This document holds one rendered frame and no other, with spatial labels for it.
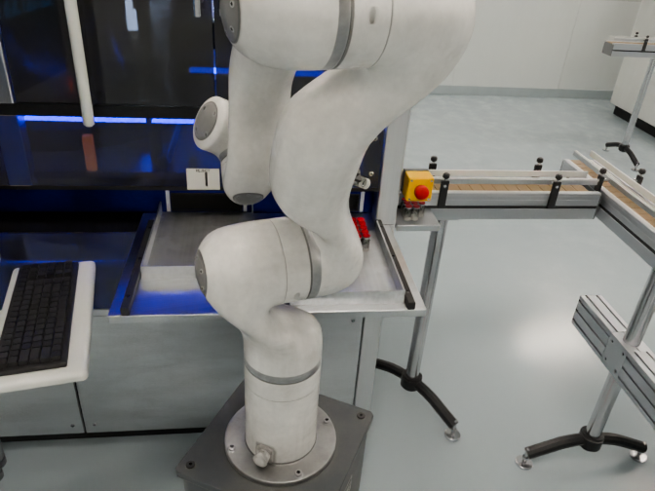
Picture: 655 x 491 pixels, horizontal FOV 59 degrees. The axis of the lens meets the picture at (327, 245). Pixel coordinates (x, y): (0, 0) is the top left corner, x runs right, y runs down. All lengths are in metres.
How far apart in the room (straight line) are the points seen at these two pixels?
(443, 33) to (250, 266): 0.37
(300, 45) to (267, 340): 0.45
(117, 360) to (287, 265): 1.25
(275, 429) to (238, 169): 0.40
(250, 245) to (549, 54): 6.30
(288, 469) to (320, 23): 0.72
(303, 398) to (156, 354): 1.04
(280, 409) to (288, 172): 0.42
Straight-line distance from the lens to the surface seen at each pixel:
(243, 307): 0.75
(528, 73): 6.86
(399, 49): 0.52
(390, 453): 2.18
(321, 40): 0.48
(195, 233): 1.58
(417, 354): 2.17
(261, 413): 0.92
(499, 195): 1.85
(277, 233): 0.76
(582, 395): 2.65
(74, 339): 1.39
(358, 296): 1.30
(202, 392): 1.99
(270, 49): 0.48
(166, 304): 1.32
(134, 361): 1.92
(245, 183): 0.84
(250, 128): 0.80
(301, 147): 0.58
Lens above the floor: 1.65
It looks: 30 degrees down
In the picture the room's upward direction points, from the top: 4 degrees clockwise
